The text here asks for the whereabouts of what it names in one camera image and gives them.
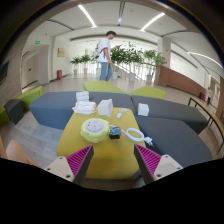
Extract ceiling light strips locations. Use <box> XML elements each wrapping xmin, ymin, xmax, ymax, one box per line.
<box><xmin>77</xmin><ymin>3</ymin><xmax>224</xmax><ymax>70</ymax></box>

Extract dark grey stool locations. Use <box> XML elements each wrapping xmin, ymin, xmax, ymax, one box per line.
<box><xmin>3</xmin><ymin>98</ymin><xmax>25</xmax><ymax>126</ymax></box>

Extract grey sofa module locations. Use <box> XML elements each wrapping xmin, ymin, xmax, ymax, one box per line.
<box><xmin>130</xmin><ymin>95</ymin><xmax>209</xmax><ymax>135</ymax></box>
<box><xmin>134</xmin><ymin>114</ymin><xmax>214</xmax><ymax>168</ymax></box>
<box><xmin>28</xmin><ymin>91</ymin><xmax>137</xmax><ymax>131</ymax></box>

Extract black charger with blue label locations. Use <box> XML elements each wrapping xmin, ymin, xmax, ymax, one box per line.
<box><xmin>108</xmin><ymin>125</ymin><xmax>122</xmax><ymax>141</ymax></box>

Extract framed wall picture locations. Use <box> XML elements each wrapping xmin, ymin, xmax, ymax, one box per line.
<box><xmin>57</xmin><ymin>47</ymin><xmax>67</xmax><ymax>59</ymax></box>

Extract dark wall screen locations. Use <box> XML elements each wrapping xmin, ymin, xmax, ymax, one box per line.
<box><xmin>0</xmin><ymin>60</ymin><xmax>10</xmax><ymax>85</ymax></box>

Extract round yellow-white power strip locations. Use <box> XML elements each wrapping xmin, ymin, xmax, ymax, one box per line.
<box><xmin>80</xmin><ymin>117</ymin><xmax>111</xmax><ymax>145</ymax></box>

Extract row of potted plants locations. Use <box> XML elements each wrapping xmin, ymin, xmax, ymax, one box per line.
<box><xmin>69</xmin><ymin>41</ymin><xmax>167</xmax><ymax>85</ymax></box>

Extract green bench seat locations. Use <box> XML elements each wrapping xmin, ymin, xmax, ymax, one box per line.
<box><xmin>0</xmin><ymin>85</ymin><xmax>44</xmax><ymax>127</ymax></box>

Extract white remote control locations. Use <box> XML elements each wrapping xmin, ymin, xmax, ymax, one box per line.
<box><xmin>116</xmin><ymin>108</ymin><xmax>129</xmax><ymax>119</ymax></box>

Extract person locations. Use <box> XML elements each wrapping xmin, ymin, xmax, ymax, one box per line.
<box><xmin>93</xmin><ymin>30</ymin><xmax>123</xmax><ymax>83</ymax></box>

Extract stack of white tissue packs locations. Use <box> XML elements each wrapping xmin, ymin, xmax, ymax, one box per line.
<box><xmin>75</xmin><ymin>90</ymin><xmax>91</xmax><ymax>103</ymax></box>

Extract large white box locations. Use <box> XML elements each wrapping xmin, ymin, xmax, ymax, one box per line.
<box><xmin>97</xmin><ymin>98</ymin><xmax>115</xmax><ymax>118</ymax></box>

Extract green sofa module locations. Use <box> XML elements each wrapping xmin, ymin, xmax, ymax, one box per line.
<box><xmin>82</xmin><ymin>80</ymin><xmax>128</xmax><ymax>95</ymax></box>
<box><xmin>128</xmin><ymin>85</ymin><xmax>167</xmax><ymax>101</ymax></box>

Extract small white cube box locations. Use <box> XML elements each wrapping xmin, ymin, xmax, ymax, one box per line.
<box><xmin>137</xmin><ymin>102</ymin><xmax>151</xmax><ymax>118</ymax></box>

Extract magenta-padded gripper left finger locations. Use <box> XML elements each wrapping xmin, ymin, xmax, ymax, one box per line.
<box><xmin>43</xmin><ymin>144</ymin><xmax>95</xmax><ymax>187</ymax></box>

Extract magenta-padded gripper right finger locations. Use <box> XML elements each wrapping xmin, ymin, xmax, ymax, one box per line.
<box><xmin>133</xmin><ymin>143</ymin><xmax>185</xmax><ymax>185</ymax></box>

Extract pack of wet wipes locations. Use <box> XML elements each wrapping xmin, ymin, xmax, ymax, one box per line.
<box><xmin>72</xmin><ymin>100</ymin><xmax>98</xmax><ymax>116</ymax></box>

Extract wooden bench with black frame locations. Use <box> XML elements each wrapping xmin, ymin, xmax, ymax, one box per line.
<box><xmin>187</xmin><ymin>96</ymin><xmax>224</xmax><ymax>153</ymax></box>

